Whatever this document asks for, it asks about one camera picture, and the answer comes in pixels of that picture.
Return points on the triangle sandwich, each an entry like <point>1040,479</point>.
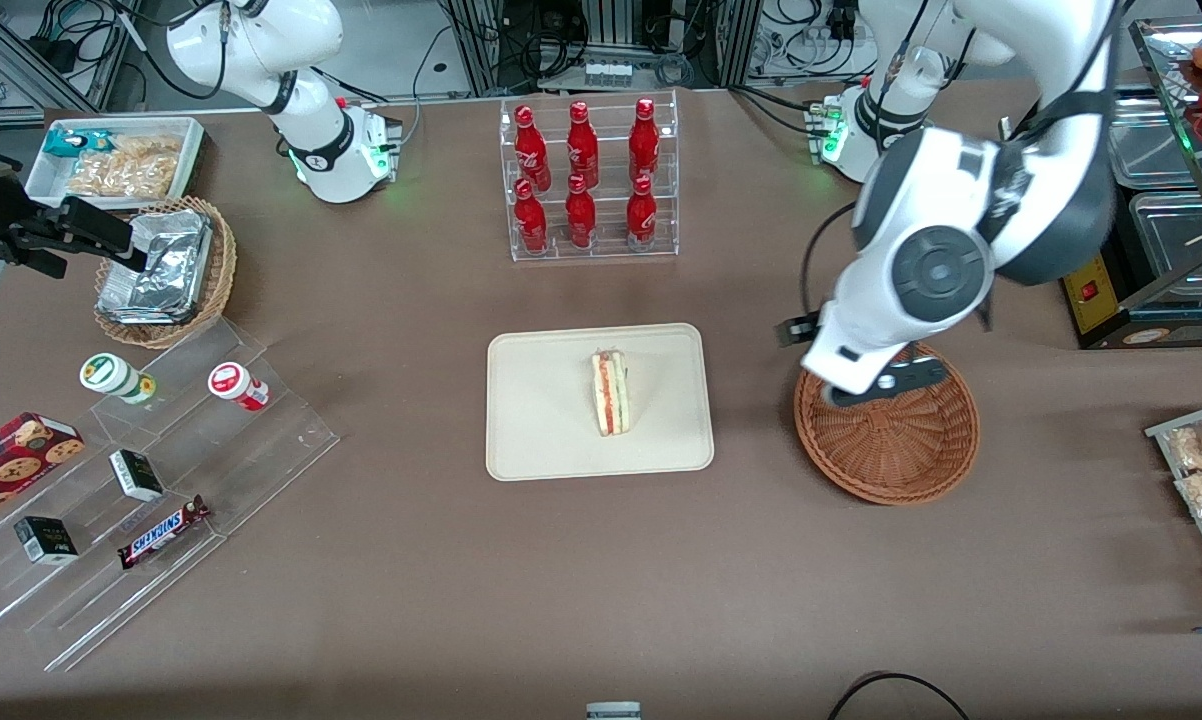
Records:
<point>611,395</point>

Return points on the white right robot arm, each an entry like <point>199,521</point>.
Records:
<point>261,50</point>

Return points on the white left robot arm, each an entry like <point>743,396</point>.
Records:
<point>921,190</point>

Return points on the grey snack tray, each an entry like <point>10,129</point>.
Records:
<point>1159,432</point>
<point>46,185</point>

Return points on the round brown wicker basket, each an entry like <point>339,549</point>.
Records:
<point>891,450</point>

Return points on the tan wicker basket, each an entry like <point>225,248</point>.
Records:
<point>221,270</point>

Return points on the cream plastic serving tray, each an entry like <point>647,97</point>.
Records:
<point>541,400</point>

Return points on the silver foil packet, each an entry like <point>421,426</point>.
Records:
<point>171,250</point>
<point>141,300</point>

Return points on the teal snack packet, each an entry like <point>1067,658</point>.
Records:
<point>71,142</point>

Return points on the small bottle with green cap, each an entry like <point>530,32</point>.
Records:
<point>111,375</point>

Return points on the red cola bottle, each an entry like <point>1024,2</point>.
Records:
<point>641,215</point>
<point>644,140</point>
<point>531,220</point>
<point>531,150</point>
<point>580,215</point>
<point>582,145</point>

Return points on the clear acrylic bottle rack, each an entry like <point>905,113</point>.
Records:
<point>611,250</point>

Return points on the red cookie box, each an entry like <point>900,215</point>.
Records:
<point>11,465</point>

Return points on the small bottle with red cap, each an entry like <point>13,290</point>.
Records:
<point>236,385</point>

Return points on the small black box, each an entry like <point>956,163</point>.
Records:
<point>136,475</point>
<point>46,540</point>

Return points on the clear acrylic stepped display stand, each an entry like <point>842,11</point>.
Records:
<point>261,450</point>

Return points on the steel food pan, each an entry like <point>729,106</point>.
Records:
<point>1171,262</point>
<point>1151,140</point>

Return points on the Snickers chocolate bar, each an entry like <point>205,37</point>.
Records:
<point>161,532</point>

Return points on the grey power strip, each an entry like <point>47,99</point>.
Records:
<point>608,74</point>

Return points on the small grey device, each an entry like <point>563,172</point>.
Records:
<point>613,712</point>

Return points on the aluminium frame rail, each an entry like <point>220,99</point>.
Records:
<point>31,70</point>

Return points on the aluminium frame post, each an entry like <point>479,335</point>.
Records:
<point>739,45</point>
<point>481,45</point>

